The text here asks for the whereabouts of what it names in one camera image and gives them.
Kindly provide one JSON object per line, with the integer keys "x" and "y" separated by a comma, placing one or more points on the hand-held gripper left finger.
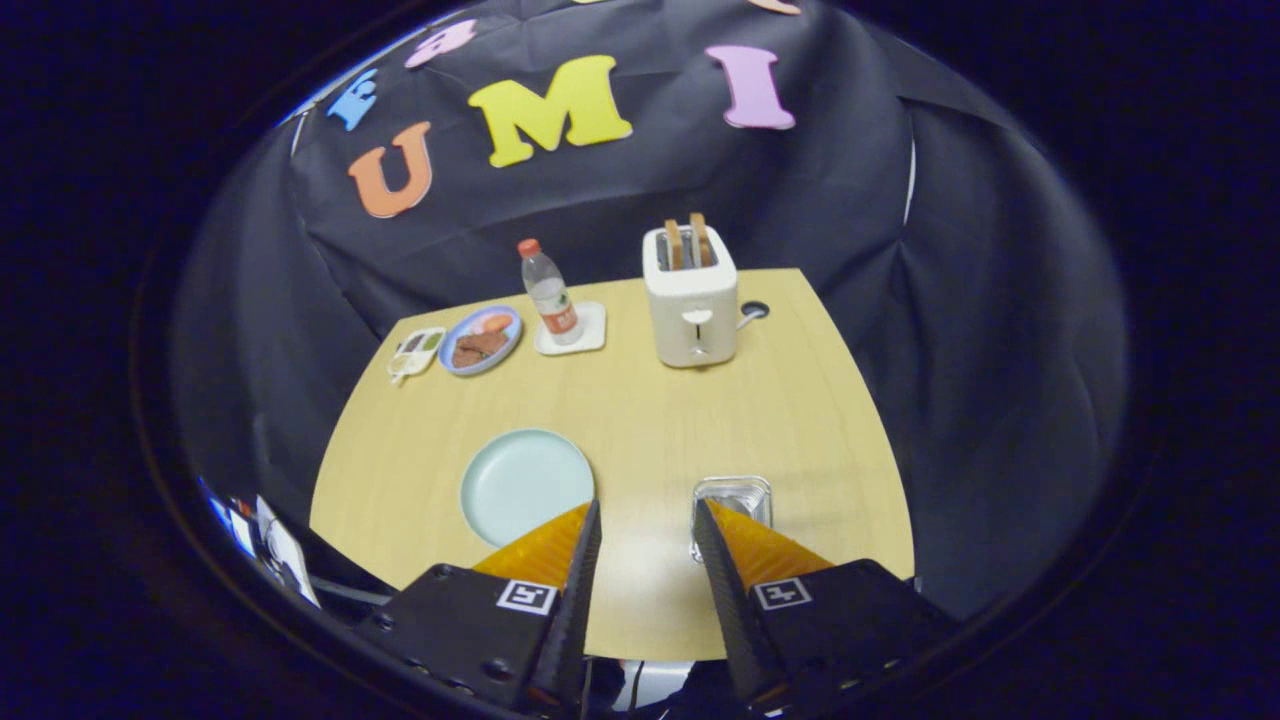
{"x": 580, "y": 600}

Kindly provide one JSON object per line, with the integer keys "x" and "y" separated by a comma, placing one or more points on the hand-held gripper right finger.
{"x": 720, "y": 600}

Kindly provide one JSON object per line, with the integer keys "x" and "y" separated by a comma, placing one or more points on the small metal tray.
{"x": 740, "y": 492}

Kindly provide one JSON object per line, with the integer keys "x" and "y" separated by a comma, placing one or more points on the pale green plate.
{"x": 520, "y": 480}

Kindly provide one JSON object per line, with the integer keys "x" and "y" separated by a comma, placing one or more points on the blue plate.
{"x": 512, "y": 345}

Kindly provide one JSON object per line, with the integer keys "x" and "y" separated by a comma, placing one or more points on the brown meat slices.
{"x": 480, "y": 350}

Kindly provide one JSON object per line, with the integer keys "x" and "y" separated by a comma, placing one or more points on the white square coaster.
{"x": 592, "y": 330}

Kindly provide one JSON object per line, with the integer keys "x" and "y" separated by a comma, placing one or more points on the white toaster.
{"x": 690, "y": 320}

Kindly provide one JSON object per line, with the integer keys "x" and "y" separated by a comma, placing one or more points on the orange food piece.
{"x": 493, "y": 323}

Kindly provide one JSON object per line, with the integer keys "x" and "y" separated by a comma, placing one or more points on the white divided sauce dish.
{"x": 415, "y": 352}

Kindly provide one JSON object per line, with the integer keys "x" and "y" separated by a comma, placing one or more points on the clear bottle red cap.
{"x": 548, "y": 295}

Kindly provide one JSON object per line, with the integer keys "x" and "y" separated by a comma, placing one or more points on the black backdrop cloth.
{"x": 1000, "y": 400}

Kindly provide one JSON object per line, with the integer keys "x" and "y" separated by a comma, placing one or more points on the brown toast slice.
{"x": 701, "y": 240}
{"x": 675, "y": 245}

